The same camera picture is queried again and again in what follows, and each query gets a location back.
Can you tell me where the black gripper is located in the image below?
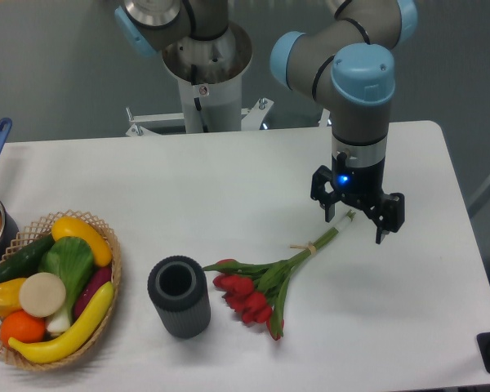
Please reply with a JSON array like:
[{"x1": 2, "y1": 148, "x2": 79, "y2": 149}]
[{"x1": 310, "y1": 153, "x2": 405, "y2": 244}]

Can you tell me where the red tulip bouquet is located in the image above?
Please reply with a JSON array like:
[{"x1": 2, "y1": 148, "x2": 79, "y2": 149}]
[{"x1": 203, "y1": 210, "x2": 356, "y2": 341}]

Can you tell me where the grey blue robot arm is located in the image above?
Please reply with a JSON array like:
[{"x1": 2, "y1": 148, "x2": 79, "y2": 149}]
[{"x1": 114, "y1": 1, "x2": 417, "y2": 241}]

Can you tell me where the dark grey ribbed vase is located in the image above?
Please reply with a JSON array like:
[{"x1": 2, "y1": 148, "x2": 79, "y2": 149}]
[{"x1": 147, "y1": 256, "x2": 211, "y2": 339}]

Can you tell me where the purple sweet potato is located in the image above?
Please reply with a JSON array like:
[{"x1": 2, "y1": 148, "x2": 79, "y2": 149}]
[{"x1": 73, "y1": 265, "x2": 112, "y2": 320}]

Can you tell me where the green bok choy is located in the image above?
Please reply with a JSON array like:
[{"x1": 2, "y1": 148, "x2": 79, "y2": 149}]
[{"x1": 38, "y1": 237, "x2": 94, "y2": 336}]

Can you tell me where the yellow squash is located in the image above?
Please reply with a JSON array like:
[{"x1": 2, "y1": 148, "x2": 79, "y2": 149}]
[{"x1": 51, "y1": 216, "x2": 113, "y2": 267}]

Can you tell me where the woven wicker basket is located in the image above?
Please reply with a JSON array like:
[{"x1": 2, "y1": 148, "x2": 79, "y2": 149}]
[{"x1": 0, "y1": 210, "x2": 122, "y2": 372}]

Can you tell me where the beige round disc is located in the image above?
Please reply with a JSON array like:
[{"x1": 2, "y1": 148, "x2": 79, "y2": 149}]
[{"x1": 19, "y1": 272, "x2": 66, "y2": 318}]

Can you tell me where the yellow banana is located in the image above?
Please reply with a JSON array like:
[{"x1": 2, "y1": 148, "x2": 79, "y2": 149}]
[{"x1": 8, "y1": 282, "x2": 114, "y2": 364}]

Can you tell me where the green cucumber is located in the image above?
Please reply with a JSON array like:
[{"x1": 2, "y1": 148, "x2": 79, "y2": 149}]
[{"x1": 0, "y1": 234, "x2": 55, "y2": 283}]

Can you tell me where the orange fruit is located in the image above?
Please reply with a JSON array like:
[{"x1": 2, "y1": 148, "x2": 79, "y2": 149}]
[{"x1": 0, "y1": 310, "x2": 46, "y2": 346}]

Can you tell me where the yellow bell pepper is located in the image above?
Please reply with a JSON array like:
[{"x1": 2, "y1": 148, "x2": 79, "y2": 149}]
[{"x1": 0, "y1": 278, "x2": 27, "y2": 318}]

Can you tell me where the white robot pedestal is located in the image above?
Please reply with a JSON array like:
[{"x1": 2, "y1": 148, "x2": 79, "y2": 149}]
[{"x1": 126, "y1": 22, "x2": 274, "y2": 136}]

